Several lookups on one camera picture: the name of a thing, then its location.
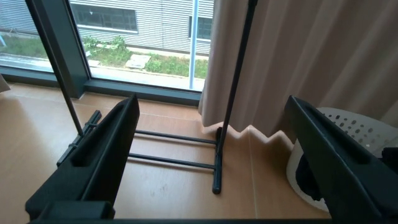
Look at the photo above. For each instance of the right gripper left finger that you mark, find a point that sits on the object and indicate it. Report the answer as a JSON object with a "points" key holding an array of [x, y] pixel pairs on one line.
{"points": [[102, 174]]}

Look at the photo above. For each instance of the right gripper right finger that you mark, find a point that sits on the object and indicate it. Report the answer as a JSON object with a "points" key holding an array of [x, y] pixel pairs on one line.
{"points": [[348, 193]]}

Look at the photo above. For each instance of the white laundry basket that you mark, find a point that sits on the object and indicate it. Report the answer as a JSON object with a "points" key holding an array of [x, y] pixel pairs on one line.
{"points": [[357, 127]]}

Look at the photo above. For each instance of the black clothes rack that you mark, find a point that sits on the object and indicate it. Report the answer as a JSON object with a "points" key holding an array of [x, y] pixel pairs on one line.
{"points": [[217, 177]]}

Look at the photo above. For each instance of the window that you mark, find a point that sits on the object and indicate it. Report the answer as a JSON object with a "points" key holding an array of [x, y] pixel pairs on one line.
{"points": [[74, 62]]}

